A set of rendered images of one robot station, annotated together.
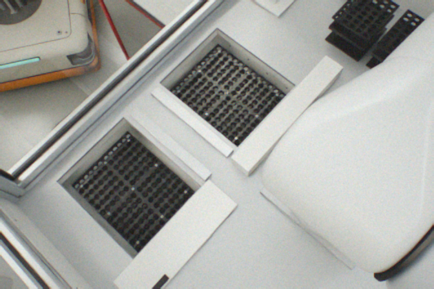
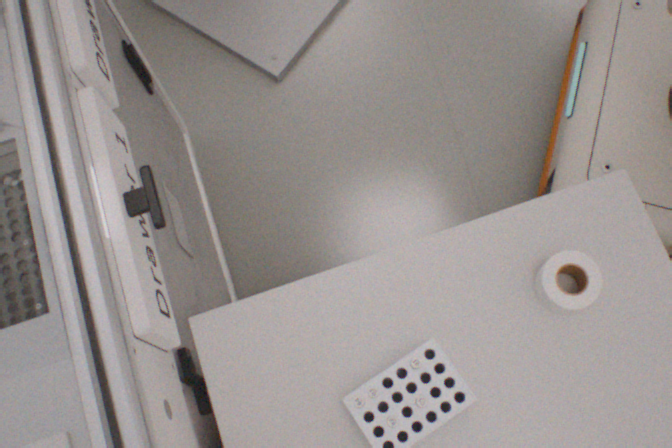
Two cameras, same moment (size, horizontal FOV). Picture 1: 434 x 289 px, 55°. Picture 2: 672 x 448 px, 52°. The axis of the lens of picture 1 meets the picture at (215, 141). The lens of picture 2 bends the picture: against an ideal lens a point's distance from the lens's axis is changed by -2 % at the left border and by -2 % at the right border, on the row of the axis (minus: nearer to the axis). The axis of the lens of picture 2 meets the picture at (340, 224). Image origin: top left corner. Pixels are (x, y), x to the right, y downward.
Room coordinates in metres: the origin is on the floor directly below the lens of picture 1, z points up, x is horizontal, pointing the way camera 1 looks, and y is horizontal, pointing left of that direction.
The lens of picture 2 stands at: (0.96, -0.05, 1.59)
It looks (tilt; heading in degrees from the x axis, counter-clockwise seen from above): 72 degrees down; 121
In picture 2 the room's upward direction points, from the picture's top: 11 degrees counter-clockwise
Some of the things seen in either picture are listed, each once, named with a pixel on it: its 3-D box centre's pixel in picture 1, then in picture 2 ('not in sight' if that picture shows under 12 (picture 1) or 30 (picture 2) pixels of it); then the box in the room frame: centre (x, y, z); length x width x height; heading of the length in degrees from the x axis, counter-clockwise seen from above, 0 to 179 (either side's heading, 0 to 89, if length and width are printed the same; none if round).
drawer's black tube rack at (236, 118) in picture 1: (227, 99); not in sight; (0.46, -0.05, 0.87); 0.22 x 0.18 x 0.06; 39
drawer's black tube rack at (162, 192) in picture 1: (136, 192); not in sight; (0.26, 0.20, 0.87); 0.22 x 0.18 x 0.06; 39
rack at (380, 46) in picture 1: (403, 49); not in sight; (0.45, -0.44, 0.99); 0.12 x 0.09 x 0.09; 129
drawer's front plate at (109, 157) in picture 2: not in sight; (128, 218); (0.62, 0.08, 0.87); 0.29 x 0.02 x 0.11; 129
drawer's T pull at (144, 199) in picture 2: not in sight; (141, 200); (0.64, 0.10, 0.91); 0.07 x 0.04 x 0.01; 129
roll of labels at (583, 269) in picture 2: not in sight; (567, 283); (1.10, 0.20, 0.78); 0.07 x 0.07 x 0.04
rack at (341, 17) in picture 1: (360, 23); not in sight; (0.54, -0.37, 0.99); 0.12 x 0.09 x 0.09; 129
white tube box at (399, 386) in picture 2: not in sight; (408, 400); (0.97, 0.01, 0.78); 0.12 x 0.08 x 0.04; 54
